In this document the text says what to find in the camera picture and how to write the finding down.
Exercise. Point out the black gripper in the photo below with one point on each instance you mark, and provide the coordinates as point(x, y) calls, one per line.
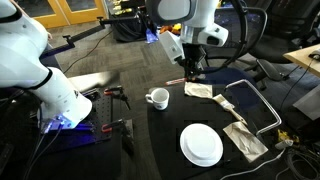
point(194, 55)

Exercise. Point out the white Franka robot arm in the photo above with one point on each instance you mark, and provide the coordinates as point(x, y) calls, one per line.
point(60, 96)

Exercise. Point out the white mug with print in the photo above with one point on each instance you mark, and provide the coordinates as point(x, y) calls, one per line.
point(160, 99)

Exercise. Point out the wide crumpled paper napkin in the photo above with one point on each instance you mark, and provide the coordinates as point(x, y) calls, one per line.
point(198, 90)

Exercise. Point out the blue seat office chair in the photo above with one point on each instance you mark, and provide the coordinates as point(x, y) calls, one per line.
point(230, 86)

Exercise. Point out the yellow orange toy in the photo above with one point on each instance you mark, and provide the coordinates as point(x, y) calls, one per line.
point(171, 28)

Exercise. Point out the blue plastic bag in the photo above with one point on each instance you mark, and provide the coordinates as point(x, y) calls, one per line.
point(151, 36)

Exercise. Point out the white round plate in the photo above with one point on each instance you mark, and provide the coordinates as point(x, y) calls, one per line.
point(201, 145)

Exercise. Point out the black bag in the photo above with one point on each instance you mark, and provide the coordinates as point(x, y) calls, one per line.
point(128, 30)

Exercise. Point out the crumpled beige cloth lower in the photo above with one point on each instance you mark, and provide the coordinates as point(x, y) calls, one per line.
point(245, 141)

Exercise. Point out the black office chair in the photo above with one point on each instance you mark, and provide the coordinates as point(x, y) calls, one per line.
point(286, 30)

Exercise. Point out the light wooden desk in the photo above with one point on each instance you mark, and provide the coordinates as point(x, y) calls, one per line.
point(300, 58)

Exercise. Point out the white power adapter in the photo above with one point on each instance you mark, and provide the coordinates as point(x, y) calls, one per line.
point(283, 144)

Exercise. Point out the gray flat panel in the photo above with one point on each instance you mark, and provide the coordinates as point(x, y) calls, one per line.
point(308, 103)

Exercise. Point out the black computer mouse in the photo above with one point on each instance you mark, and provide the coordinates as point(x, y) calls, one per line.
point(315, 54)

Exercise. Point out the yellow wooden door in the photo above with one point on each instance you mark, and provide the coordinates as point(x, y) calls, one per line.
point(50, 20)
point(83, 15)

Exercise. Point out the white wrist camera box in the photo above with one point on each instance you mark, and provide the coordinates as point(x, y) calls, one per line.
point(171, 46)

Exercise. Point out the bent metal tube frame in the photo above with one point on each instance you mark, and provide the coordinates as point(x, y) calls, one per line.
point(263, 100)

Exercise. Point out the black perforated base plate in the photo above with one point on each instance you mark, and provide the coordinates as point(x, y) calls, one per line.
point(103, 110)

